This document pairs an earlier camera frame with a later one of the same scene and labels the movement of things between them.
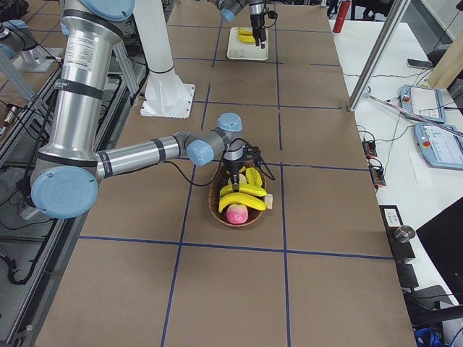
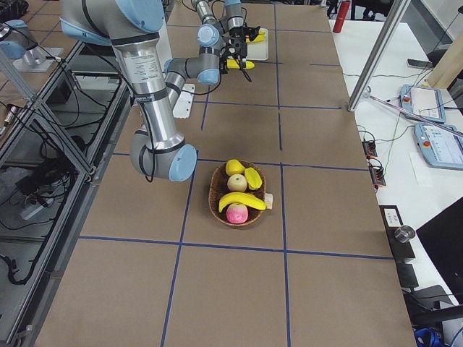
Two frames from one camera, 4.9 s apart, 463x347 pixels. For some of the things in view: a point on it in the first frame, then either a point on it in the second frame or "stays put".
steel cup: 404,233 stays put
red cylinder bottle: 341,16 stays put
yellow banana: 228,189 → 232,63
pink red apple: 237,214 stays put
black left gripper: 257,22 → 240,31
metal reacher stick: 367,93 stays put
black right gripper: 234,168 → 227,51
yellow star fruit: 253,176 stays put
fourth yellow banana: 237,198 stays put
